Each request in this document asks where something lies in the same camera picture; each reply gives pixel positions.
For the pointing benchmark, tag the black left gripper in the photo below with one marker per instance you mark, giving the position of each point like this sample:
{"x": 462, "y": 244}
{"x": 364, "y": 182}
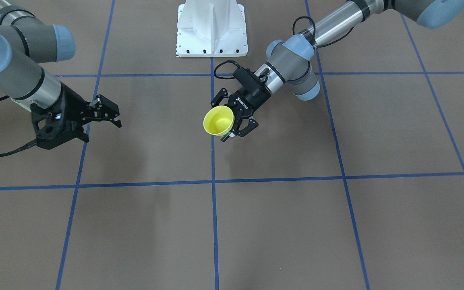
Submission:
{"x": 251, "y": 100}

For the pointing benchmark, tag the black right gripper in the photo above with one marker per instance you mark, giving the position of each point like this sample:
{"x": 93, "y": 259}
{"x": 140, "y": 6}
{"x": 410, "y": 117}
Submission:
{"x": 72, "y": 104}

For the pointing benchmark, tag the yellow plastic cup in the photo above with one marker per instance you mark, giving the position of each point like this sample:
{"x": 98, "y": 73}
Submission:
{"x": 219, "y": 121}

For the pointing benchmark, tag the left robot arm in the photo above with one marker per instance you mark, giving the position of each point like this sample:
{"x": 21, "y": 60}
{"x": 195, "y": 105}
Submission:
{"x": 289, "y": 61}

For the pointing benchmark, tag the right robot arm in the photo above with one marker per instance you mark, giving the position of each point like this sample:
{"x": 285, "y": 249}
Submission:
{"x": 25, "y": 44}

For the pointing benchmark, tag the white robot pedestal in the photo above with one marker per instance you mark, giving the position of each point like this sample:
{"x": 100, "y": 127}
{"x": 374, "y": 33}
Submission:
{"x": 211, "y": 28}

